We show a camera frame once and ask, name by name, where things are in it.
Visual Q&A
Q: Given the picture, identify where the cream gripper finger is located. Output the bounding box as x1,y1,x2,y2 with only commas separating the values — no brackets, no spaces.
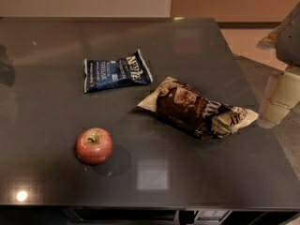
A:
258,67,300,125

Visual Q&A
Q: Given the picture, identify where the brown chip bag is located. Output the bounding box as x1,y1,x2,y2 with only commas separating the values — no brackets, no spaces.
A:
138,77,258,140

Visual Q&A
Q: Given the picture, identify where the blue chip bag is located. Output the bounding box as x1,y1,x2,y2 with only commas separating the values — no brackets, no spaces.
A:
83,49,153,93

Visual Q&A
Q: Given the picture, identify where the red apple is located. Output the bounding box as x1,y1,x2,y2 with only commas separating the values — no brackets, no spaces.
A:
76,127,113,165

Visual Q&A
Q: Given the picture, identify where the dark grey table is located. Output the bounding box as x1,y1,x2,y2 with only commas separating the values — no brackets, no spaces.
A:
0,19,300,225

